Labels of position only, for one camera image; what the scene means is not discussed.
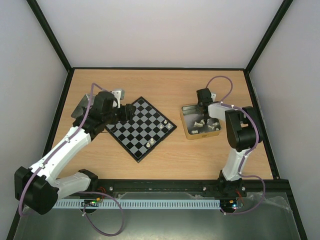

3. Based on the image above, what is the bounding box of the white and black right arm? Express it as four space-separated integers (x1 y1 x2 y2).
196 88 262 197

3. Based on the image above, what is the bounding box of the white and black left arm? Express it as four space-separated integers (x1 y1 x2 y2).
14 89 136 216

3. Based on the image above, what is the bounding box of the gold-rimmed metal tin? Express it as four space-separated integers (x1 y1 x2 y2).
180 105 222 140

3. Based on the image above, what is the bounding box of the black and white chessboard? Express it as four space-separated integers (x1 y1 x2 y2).
105 96 177 163

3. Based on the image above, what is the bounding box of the silver metal tin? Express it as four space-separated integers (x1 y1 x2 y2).
71 93 90 119

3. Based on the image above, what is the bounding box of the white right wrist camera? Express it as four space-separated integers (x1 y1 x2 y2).
211 93 217 101

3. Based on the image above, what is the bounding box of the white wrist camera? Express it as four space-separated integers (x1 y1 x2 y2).
211 93 217 101
111 88 125 108

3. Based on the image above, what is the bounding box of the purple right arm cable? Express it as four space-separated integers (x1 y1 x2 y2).
206 75 266 217

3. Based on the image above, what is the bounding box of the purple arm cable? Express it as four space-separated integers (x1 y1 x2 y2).
206 75 266 217
18 82 126 236

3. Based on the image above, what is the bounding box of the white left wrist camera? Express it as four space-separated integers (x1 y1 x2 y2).
111 88 125 108

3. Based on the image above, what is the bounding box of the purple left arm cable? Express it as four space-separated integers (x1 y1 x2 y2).
18 82 126 236

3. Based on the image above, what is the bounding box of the light blue slotted cable duct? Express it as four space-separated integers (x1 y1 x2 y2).
53 199 221 210

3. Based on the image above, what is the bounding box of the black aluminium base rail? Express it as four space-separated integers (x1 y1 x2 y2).
85 178 293 199

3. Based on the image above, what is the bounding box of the black enclosure frame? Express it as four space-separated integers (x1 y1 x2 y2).
4 0 310 240

